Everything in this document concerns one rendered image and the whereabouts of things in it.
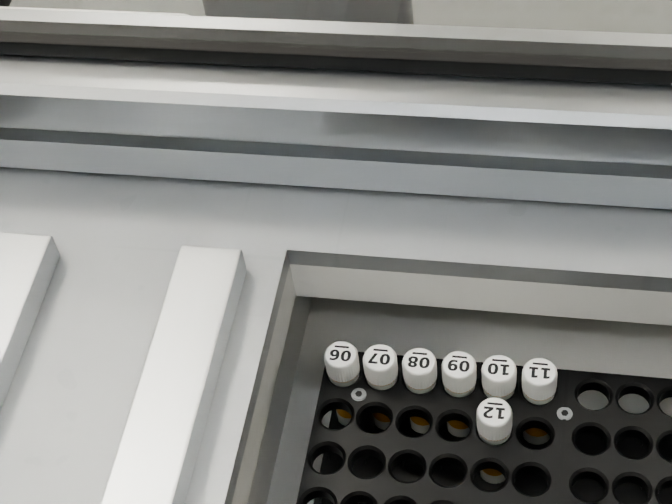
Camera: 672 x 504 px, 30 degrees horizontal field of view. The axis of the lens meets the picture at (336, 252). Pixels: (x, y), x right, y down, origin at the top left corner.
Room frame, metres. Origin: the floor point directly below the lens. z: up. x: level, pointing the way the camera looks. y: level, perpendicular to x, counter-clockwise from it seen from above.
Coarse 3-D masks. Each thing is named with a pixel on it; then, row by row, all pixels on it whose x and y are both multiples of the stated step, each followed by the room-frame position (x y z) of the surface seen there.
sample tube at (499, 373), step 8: (488, 360) 0.24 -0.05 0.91; (496, 360) 0.24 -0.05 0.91; (504, 360) 0.24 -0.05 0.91; (512, 360) 0.24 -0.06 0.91; (488, 368) 0.24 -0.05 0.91; (496, 368) 0.24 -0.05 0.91; (504, 368) 0.24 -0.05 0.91; (512, 368) 0.24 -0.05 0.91; (488, 376) 0.24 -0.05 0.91; (496, 376) 0.24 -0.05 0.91; (504, 376) 0.24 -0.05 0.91; (512, 376) 0.24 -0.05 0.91; (488, 384) 0.24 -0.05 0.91; (496, 384) 0.24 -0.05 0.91; (504, 384) 0.24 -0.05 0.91; (512, 384) 0.24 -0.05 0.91; (488, 392) 0.24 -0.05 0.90; (496, 392) 0.24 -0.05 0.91; (504, 392) 0.24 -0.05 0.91; (512, 392) 0.24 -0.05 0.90
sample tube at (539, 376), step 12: (540, 360) 0.24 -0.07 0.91; (528, 372) 0.24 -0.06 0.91; (540, 372) 0.24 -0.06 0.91; (552, 372) 0.24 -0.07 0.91; (528, 384) 0.23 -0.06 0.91; (540, 384) 0.23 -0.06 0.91; (552, 384) 0.23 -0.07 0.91; (528, 396) 0.23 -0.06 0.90; (540, 396) 0.23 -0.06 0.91; (552, 396) 0.23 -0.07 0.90; (528, 432) 0.23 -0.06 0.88; (540, 432) 0.23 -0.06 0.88
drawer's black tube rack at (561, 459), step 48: (336, 432) 0.23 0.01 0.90; (384, 432) 0.23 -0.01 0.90; (432, 432) 0.23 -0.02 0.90; (576, 432) 0.22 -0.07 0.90; (624, 432) 0.22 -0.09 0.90; (336, 480) 0.21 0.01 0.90; (384, 480) 0.21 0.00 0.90; (432, 480) 0.21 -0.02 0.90; (480, 480) 0.22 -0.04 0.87; (528, 480) 0.22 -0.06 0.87; (576, 480) 0.20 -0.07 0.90; (624, 480) 0.20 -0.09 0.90
